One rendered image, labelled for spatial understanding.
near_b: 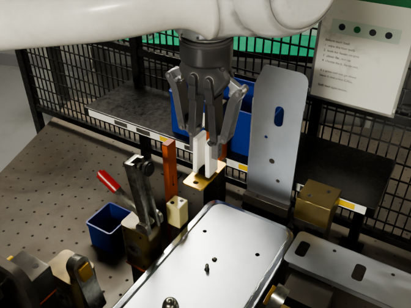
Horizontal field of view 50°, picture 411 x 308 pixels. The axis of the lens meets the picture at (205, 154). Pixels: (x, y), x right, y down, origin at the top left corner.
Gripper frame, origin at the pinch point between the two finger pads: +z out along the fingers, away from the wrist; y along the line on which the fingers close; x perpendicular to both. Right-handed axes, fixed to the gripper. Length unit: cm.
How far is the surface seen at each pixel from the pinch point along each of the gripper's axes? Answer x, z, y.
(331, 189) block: 30.6, 22.9, 15.2
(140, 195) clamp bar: -0.9, 14.6, -14.0
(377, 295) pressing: 12.2, 28.9, 31.3
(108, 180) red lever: 0.1, 15.6, -23.4
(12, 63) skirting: 182, 127, -319
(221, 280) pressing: -0.4, 29.1, 4.0
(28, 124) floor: 118, 130, -224
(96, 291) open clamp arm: -16.3, 26.8, -13.7
